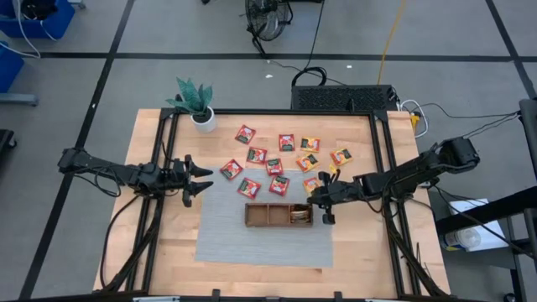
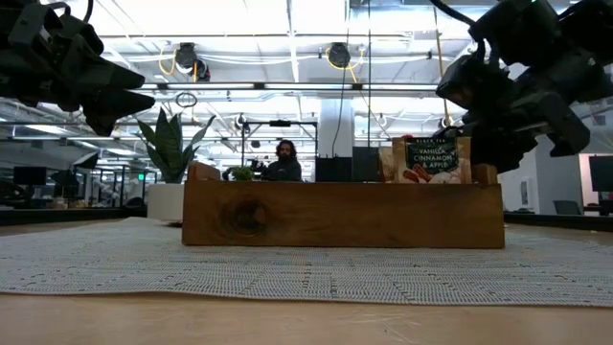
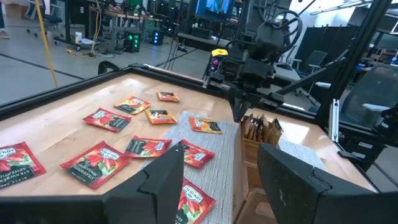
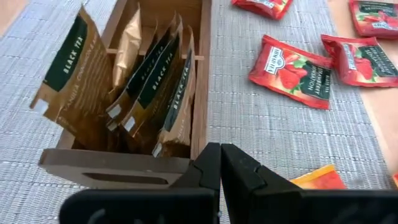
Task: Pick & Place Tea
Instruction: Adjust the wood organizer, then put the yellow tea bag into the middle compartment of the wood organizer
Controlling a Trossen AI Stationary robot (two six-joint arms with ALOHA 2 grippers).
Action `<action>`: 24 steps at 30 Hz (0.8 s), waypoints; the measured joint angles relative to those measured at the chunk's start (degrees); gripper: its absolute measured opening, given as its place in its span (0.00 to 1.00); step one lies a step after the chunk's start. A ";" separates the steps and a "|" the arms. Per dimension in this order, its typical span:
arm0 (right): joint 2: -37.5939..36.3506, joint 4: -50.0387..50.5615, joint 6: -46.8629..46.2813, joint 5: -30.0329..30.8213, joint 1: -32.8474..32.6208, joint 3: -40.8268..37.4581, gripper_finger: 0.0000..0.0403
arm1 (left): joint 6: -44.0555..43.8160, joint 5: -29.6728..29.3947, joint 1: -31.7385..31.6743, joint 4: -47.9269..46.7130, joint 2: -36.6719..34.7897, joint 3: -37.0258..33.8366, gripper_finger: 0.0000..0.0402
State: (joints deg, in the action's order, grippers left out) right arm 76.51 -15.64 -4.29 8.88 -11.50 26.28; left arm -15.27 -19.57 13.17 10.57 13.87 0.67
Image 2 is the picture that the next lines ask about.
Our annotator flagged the beige vanilla cinnamon tea packet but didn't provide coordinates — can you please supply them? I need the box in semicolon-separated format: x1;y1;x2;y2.
379;146;397;183
391;136;473;185

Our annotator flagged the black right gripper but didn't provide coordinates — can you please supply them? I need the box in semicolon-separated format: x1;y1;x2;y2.
433;53;593;173

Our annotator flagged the white planter pot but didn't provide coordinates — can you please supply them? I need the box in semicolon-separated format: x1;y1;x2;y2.
147;183;186;222

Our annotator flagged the white building column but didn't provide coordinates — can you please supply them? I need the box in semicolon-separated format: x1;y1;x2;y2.
318;98;355;158

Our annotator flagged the grey office chair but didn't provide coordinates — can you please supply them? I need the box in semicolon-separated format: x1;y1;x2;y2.
553;199;583;216

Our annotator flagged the green snake plant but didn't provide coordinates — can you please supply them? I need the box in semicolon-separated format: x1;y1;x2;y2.
137;107;216;185

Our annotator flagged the grey woven placemat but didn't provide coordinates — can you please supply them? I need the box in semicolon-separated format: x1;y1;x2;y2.
0;216;613;308

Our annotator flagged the small black cabinet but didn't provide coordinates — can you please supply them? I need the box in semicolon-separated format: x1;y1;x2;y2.
314;155;354;182

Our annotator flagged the black desk monitor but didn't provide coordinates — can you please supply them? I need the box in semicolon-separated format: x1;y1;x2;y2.
12;166;48;187

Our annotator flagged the large black cabinet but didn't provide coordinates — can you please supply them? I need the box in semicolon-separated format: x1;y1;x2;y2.
352;146;384;182

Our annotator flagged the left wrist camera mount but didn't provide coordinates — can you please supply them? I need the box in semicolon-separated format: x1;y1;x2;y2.
0;0;66;52

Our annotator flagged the dark wall monitor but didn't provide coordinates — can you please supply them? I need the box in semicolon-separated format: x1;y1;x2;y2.
588;155;613;194

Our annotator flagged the black frame rig stand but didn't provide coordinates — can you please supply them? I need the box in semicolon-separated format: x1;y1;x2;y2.
240;119;319;170

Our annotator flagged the person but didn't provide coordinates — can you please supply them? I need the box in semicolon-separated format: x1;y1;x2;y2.
261;139;304;182

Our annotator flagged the wooden tea organizer box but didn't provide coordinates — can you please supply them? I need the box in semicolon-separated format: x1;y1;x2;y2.
181;161;506;249

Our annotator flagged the hanging black cable loop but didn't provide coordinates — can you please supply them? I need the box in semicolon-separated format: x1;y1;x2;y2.
174;91;199;109

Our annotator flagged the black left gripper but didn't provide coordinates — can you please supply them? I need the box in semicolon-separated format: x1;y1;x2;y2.
0;13;156;137

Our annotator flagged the black ceiling cable reel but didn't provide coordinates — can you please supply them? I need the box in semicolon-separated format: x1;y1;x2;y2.
173;41;212;82
327;41;352;69

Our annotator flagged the long ceiling light bar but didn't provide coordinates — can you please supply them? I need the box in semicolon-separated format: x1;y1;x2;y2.
143;81;440;92

